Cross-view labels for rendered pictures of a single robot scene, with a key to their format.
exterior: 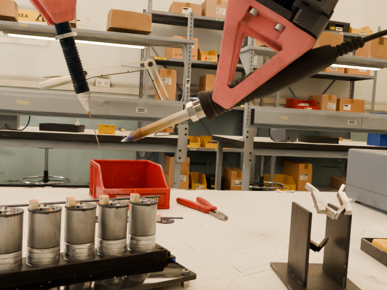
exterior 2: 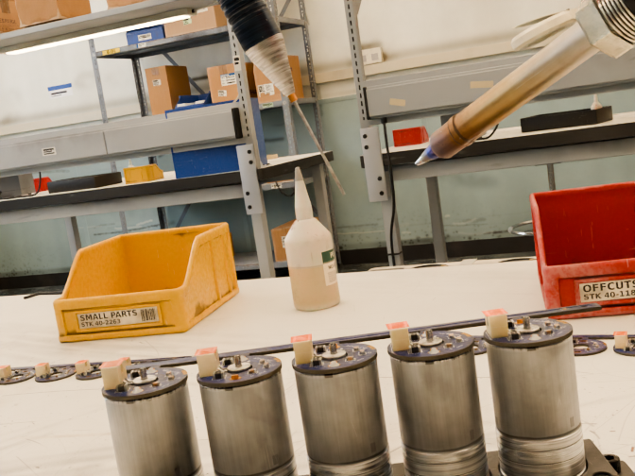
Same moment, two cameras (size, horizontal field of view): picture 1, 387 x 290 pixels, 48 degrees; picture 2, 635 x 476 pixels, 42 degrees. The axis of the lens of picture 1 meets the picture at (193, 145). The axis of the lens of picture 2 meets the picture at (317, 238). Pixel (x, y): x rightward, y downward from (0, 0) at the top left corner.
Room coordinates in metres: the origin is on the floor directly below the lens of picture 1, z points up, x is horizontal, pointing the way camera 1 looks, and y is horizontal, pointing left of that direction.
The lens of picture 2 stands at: (0.15, -0.05, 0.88)
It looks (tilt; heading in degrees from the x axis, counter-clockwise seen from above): 8 degrees down; 37
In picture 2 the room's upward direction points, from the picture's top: 8 degrees counter-clockwise
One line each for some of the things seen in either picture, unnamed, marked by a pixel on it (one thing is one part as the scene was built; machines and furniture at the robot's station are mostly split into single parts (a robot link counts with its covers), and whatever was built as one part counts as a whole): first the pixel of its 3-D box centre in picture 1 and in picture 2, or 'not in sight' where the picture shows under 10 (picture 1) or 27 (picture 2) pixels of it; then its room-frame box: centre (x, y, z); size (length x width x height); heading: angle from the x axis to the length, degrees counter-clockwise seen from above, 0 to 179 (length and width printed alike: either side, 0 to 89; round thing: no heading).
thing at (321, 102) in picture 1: (315, 108); not in sight; (4.93, -1.37, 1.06); 1.20 x 0.45 x 2.12; 104
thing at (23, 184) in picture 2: not in sight; (13, 185); (2.13, 2.91, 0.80); 0.15 x 0.12 x 0.10; 34
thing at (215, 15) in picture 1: (197, 102); not in sight; (4.59, -0.02, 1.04); 1.20 x 0.45 x 2.08; 104
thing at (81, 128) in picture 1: (62, 127); (566, 119); (2.73, 0.84, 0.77); 0.24 x 0.16 x 0.04; 90
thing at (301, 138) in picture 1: (318, 139); not in sight; (3.11, -0.90, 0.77); 0.24 x 0.16 x 0.04; 103
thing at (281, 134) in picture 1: (283, 134); not in sight; (3.02, -0.63, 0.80); 0.15 x 0.12 x 0.10; 33
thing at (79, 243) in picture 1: (79, 235); (346, 435); (0.34, 0.09, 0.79); 0.02 x 0.02 x 0.05
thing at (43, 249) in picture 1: (44, 239); (251, 448); (0.32, 0.11, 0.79); 0.02 x 0.02 x 0.05
